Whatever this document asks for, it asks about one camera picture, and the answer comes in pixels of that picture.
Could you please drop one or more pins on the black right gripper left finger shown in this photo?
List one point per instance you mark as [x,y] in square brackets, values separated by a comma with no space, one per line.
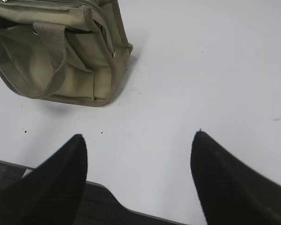
[50,194]

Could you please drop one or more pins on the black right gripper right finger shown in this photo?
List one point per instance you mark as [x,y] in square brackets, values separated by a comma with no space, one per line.
[230,192]

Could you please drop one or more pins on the khaki canvas tote bag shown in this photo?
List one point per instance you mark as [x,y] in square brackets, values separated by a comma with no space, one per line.
[68,51]

